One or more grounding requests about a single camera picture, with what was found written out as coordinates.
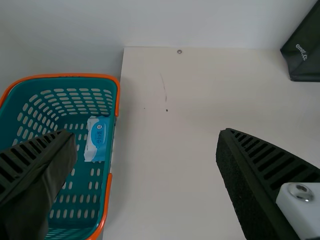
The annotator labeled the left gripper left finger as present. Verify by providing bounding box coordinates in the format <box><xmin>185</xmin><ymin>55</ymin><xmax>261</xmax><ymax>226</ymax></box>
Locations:
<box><xmin>0</xmin><ymin>128</ymin><xmax>78</xmax><ymax>240</ymax></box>

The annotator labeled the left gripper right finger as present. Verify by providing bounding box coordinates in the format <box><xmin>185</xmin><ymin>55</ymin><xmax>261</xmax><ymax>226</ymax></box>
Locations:
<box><xmin>216</xmin><ymin>127</ymin><xmax>320</xmax><ymax>240</ymax></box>

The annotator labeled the wet wipes pack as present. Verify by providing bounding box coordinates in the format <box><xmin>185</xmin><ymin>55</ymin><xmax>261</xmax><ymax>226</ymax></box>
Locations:
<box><xmin>83</xmin><ymin>115</ymin><xmax>111</xmax><ymax>163</ymax></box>

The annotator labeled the teal shopping basket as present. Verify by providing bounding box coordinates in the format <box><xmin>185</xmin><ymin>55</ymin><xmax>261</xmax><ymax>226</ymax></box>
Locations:
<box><xmin>0</xmin><ymin>73</ymin><xmax>121</xmax><ymax>240</ymax></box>

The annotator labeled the dark grey bag with straps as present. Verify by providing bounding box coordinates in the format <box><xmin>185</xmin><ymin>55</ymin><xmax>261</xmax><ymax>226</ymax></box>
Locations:
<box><xmin>279</xmin><ymin>2</ymin><xmax>320</xmax><ymax>83</ymax></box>

